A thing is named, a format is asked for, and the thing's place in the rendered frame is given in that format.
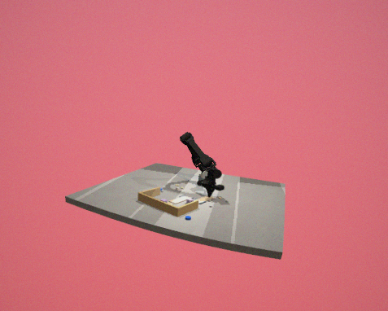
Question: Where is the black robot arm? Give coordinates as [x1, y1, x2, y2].
[180, 132, 222, 188]

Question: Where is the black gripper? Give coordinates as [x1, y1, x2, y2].
[197, 175, 224, 197]

